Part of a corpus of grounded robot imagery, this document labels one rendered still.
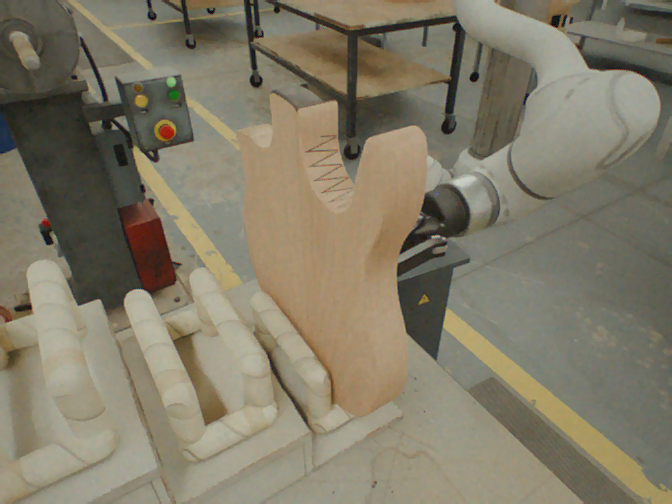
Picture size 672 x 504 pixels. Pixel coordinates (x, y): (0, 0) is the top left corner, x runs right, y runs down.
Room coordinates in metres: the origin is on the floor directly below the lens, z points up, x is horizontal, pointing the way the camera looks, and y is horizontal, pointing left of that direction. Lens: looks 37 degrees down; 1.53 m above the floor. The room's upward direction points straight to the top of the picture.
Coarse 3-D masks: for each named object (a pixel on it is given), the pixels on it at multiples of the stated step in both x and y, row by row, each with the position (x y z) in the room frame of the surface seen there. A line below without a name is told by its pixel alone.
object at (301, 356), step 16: (256, 304) 0.51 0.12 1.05; (272, 304) 0.50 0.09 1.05; (272, 320) 0.47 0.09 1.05; (288, 320) 0.48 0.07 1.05; (272, 336) 0.46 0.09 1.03; (288, 336) 0.44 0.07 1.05; (288, 352) 0.42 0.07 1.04; (304, 352) 0.41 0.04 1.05; (304, 368) 0.39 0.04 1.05; (320, 368) 0.39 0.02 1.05; (320, 384) 0.37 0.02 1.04
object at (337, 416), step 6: (336, 408) 0.38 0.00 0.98; (330, 414) 0.37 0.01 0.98; (336, 414) 0.37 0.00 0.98; (342, 414) 0.38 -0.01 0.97; (348, 414) 0.38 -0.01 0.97; (318, 420) 0.37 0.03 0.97; (324, 420) 0.37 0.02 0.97; (330, 420) 0.37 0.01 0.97; (336, 420) 0.37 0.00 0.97; (342, 420) 0.37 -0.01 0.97; (318, 426) 0.36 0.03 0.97; (324, 426) 0.36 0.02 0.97; (330, 426) 0.36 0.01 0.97; (336, 426) 0.37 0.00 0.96; (324, 432) 0.36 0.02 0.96
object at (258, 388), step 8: (248, 376) 0.33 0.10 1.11; (256, 376) 0.33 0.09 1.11; (264, 376) 0.33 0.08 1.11; (248, 384) 0.33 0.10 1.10; (256, 384) 0.33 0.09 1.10; (264, 384) 0.33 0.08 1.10; (248, 392) 0.33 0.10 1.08; (256, 392) 0.33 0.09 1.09; (264, 392) 0.33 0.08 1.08; (272, 392) 0.34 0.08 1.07; (248, 400) 0.33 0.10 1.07; (256, 400) 0.33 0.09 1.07; (264, 400) 0.33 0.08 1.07; (272, 400) 0.34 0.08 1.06
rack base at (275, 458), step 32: (128, 352) 0.44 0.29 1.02; (192, 352) 0.44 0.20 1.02; (224, 352) 0.44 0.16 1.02; (224, 384) 0.39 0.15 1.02; (160, 416) 0.34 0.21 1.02; (288, 416) 0.34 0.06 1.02; (160, 448) 0.30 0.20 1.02; (256, 448) 0.30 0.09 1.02; (288, 448) 0.30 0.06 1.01; (192, 480) 0.26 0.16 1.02; (224, 480) 0.26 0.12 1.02; (256, 480) 0.28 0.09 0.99; (288, 480) 0.30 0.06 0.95
